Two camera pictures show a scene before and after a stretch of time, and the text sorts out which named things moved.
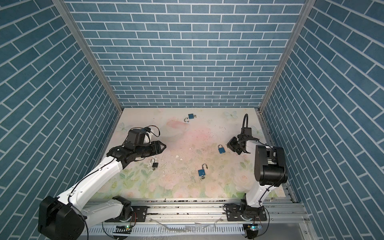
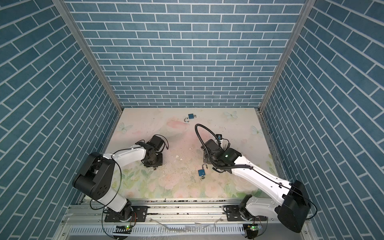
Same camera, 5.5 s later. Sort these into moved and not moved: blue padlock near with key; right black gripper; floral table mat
Moved: right black gripper
Not moved: floral table mat; blue padlock near with key
